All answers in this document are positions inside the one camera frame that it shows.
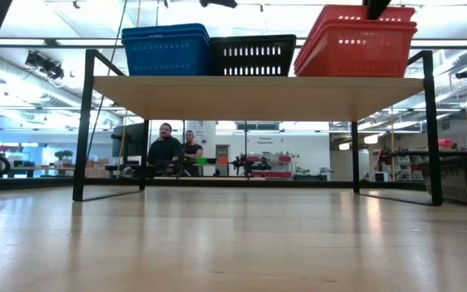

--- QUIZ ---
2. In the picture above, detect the orange plastic basket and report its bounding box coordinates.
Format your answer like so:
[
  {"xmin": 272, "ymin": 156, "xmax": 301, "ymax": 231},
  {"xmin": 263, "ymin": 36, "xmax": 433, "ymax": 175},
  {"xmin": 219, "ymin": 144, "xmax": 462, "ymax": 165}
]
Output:
[
  {"xmin": 296, "ymin": 19, "xmax": 418, "ymax": 32},
  {"xmin": 293, "ymin": 28, "xmax": 417, "ymax": 79},
  {"xmin": 313, "ymin": 4, "xmax": 417, "ymax": 24}
]

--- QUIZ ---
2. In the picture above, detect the blue plastic basket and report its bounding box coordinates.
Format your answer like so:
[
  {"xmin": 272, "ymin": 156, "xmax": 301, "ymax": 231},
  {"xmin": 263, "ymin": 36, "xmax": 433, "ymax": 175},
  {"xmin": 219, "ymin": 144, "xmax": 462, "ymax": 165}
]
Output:
[
  {"xmin": 120, "ymin": 23, "xmax": 210, "ymax": 34},
  {"xmin": 122, "ymin": 38, "xmax": 213, "ymax": 77},
  {"xmin": 121, "ymin": 31, "xmax": 212, "ymax": 41}
]

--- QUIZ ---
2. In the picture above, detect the person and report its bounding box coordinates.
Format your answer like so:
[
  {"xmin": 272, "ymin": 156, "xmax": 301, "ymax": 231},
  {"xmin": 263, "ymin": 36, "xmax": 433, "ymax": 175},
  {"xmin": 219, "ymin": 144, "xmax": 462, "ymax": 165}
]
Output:
[
  {"xmin": 182, "ymin": 129, "xmax": 204, "ymax": 161},
  {"xmin": 147, "ymin": 122, "xmax": 185, "ymax": 167}
]

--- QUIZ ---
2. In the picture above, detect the yellow pole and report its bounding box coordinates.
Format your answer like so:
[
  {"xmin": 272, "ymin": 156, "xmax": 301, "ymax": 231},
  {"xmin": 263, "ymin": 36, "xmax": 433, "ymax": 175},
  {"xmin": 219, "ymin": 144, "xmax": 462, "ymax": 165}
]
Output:
[{"xmin": 389, "ymin": 105, "xmax": 396, "ymax": 183}]

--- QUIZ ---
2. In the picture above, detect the black monitor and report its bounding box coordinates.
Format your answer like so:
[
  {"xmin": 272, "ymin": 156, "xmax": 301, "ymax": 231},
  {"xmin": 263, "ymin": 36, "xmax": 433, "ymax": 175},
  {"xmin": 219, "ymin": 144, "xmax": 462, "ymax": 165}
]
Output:
[{"xmin": 110, "ymin": 122, "xmax": 150, "ymax": 179}]

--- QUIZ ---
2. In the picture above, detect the red white tool rack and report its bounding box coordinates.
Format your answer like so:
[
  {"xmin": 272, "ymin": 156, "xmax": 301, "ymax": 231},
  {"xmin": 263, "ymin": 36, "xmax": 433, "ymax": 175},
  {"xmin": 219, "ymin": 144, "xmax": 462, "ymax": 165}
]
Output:
[{"xmin": 247, "ymin": 152, "xmax": 300, "ymax": 179}]

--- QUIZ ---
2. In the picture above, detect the cardboard box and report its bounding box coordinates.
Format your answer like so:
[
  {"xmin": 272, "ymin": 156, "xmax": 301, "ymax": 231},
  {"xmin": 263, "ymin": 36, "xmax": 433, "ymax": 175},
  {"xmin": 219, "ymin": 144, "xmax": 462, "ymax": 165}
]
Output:
[{"xmin": 84, "ymin": 158, "xmax": 111, "ymax": 179}]

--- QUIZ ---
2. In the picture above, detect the potted green plant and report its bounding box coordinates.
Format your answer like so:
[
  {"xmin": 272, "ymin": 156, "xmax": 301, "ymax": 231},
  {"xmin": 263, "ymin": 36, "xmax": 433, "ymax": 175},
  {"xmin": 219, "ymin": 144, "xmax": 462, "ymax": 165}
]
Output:
[{"xmin": 54, "ymin": 149, "xmax": 75, "ymax": 168}]

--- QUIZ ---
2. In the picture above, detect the black frame wooden shelf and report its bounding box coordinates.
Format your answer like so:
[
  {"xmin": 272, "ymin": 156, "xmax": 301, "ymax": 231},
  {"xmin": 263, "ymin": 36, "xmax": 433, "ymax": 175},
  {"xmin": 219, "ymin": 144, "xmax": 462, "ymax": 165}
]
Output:
[{"xmin": 72, "ymin": 49, "xmax": 444, "ymax": 207}]

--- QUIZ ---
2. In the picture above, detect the black hanging cable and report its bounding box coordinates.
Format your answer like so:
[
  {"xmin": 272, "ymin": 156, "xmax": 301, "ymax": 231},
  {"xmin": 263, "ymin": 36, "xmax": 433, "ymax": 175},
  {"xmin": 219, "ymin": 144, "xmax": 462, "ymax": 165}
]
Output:
[{"xmin": 86, "ymin": 0, "xmax": 129, "ymax": 160}]

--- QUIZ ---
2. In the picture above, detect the black overhead rail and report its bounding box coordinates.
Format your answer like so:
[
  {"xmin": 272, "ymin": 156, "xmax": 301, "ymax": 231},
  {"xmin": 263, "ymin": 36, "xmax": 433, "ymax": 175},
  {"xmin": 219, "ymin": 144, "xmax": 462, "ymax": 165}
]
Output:
[{"xmin": 0, "ymin": 37, "xmax": 467, "ymax": 50}]

